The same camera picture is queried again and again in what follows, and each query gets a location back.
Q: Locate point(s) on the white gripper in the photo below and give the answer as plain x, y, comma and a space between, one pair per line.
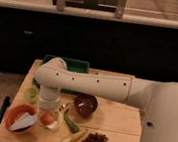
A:
49, 98

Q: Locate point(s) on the orange apple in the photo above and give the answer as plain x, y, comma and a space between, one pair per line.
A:
47, 118

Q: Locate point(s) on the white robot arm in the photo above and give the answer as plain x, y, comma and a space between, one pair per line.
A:
158, 100

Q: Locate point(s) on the green pepper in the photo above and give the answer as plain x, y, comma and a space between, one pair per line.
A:
72, 126

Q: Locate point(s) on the orange bowl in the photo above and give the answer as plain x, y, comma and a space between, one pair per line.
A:
14, 113

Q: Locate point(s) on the dark brown bowl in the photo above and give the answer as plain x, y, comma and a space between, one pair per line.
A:
85, 104

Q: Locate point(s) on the green tray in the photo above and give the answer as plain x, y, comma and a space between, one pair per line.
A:
74, 65

